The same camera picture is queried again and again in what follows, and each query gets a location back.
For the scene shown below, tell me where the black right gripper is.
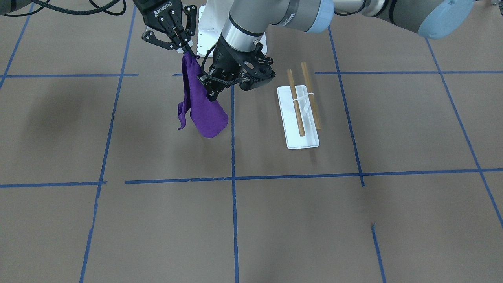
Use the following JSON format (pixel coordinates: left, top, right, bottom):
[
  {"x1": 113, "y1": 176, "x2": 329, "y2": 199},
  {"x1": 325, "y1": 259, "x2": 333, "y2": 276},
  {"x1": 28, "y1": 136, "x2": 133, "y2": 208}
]
[{"x1": 134, "y1": 0, "x2": 198, "y2": 58}]

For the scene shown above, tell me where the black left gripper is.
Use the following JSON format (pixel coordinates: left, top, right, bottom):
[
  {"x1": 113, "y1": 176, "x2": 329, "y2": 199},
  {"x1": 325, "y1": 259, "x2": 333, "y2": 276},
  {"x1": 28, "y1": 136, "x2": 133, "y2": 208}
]
[{"x1": 199, "y1": 35, "x2": 255, "y2": 102}]

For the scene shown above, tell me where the purple towel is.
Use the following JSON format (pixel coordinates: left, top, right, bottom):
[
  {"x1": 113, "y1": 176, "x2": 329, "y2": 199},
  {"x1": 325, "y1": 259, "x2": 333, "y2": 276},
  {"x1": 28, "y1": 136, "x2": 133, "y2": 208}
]
[{"x1": 177, "y1": 53, "x2": 229, "y2": 138}]

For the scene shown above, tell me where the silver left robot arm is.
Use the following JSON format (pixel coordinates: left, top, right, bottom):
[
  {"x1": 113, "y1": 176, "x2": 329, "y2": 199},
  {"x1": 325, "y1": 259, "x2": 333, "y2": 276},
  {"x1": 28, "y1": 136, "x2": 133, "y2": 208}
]
[{"x1": 199, "y1": 0, "x2": 474, "y2": 101}]

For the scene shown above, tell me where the white wooden towel rack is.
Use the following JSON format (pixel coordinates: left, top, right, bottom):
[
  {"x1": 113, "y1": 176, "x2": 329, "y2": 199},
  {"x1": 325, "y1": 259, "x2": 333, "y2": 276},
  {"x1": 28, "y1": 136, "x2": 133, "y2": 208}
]
[{"x1": 277, "y1": 61, "x2": 321, "y2": 150}]

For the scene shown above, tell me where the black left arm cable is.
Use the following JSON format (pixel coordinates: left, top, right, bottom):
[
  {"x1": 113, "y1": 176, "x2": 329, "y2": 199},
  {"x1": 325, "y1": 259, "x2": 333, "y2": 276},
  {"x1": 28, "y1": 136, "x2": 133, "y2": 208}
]
[{"x1": 198, "y1": 39, "x2": 260, "y2": 85}]

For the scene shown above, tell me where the white pedestal column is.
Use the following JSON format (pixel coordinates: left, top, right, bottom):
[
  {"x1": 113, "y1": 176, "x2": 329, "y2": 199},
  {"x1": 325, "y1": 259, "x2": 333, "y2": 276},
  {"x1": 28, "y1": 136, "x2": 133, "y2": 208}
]
[{"x1": 196, "y1": 4, "x2": 268, "y2": 58}]

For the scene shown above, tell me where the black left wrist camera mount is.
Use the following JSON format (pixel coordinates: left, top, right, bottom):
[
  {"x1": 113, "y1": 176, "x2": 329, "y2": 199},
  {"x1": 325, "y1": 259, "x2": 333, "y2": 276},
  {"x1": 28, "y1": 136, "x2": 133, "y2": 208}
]
[{"x1": 237, "y1": 42, "x2": 275, "y2": 91}]

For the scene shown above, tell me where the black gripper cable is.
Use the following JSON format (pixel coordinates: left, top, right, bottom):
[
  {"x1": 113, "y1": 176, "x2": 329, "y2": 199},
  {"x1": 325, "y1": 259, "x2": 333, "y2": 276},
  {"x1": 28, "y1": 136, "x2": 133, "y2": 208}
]
[{"x1": 0, "y1": 0, "x2": 128, "y2": 17}]

